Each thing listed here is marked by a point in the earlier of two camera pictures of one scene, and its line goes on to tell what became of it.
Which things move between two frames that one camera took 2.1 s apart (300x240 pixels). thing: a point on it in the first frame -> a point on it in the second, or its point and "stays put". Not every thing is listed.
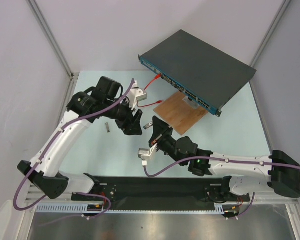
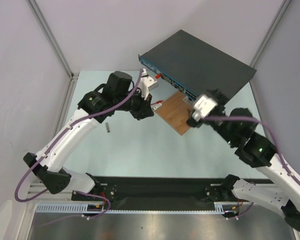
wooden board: [179, 115] stays put
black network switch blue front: [201, 73] stays put
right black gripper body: [161, 136] -> [215, 97]
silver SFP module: [148, 125] -> [154, 106]
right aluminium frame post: [284, 5] stays put
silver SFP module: [107, 127] stays put
